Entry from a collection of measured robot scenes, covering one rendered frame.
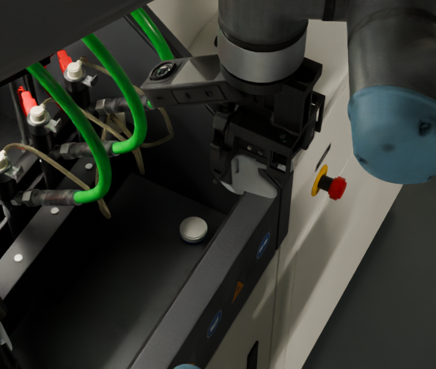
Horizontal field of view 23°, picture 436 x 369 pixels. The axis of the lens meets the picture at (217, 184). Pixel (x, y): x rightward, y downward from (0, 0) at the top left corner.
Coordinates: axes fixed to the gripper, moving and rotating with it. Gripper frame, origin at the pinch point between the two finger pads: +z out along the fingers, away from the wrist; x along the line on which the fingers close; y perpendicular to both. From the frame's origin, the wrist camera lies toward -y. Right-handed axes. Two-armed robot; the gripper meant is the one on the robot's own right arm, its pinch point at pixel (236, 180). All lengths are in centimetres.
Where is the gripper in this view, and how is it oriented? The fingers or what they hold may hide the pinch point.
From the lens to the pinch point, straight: 108.8
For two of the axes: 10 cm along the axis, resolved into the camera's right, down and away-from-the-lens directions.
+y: 8.7, 3.9, -2.8
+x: 4.8, -7.1, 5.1
